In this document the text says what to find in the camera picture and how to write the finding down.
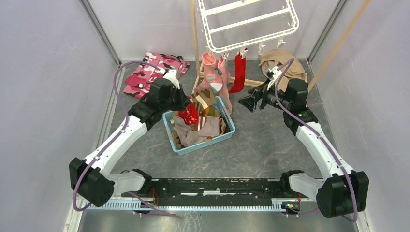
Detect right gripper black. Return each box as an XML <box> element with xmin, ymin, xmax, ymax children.
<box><xmin>237</xmin><ymin>78</ymin><xmax>292</xmax><ymax>113</ymax></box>

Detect red sock white stars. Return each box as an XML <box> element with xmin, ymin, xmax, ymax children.
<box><xmin>178</xmin><ymin>103</ymin><xmax>199</xmax><ymax>125</ymax></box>

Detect brown striped sock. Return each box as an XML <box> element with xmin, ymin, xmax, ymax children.
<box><xmin>191</xmin><ymin>89</ymin><xmax>217</xmax><ymax>115</ymax></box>

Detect red sock white trim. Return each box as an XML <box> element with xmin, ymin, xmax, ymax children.
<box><xmin>229</xmin><ymin>53</ymin><xmax>246</xmax><ymax>93</ymax></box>

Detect pink sock green patches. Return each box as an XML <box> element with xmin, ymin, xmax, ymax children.
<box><xmin>194</xmin><ymin>52</ymin><xmax>223</xmax><ymax>93</ymax></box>

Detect white clip hanger frame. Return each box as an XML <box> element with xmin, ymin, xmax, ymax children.
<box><xmin>197</xmin><ymin>0</ymin><xmax>300</xmax><ymax>58</ymax></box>

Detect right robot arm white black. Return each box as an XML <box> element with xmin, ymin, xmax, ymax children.
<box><xmin>238</xmin><ymin>79</ymin><xmax>369</xmax><ymax>218</ymax></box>

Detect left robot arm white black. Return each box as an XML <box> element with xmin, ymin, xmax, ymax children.
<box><xmin>69</xmin><ymin>77</ymin><xmax>190</xmax><ymax>210</ymax></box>

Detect wooden hanger stand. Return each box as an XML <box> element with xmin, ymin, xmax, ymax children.
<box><xmin>190</xmin><ymin>0</ymin><xmax>374</xmax><ymax>94</ymax></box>

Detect brown beige socks pile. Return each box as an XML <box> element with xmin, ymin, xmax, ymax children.
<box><xmin>170</xmin><ymin>112</ymin><xmax>229</xmax><ymax>149</ymax></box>

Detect blue plastic basket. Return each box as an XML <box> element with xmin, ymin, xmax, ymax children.
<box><xmin>162</xmin><ymin>96</ymin><xmax>236</xmax><ymax>156</ymax></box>

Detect pink camouflage cloth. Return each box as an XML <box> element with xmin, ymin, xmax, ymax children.
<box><xmin>123</xmin><ymin>52</ymin><xmax>190</xmax><ymax>99</ymax></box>

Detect beige cloth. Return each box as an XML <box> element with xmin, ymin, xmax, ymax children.
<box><xmin>259</xmin><ymin>50</ymin><xmax>308</xmax><ymax>88</ymax></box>

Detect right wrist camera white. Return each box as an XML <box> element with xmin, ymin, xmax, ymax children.
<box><xmin>265</xmin><ymin>65</ymin><xmax>282</xmax><ymax>90</ymax></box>

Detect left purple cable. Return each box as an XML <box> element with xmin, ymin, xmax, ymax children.
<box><xmin>72</xmin><ymin>60</ymin><xmax>161</xmax><ymax>213</ymax></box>

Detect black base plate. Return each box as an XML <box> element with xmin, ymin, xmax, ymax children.
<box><xmin>136</xmin><ymin>178</ymin><xmax>306</xmax><ymax>207</ymax></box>

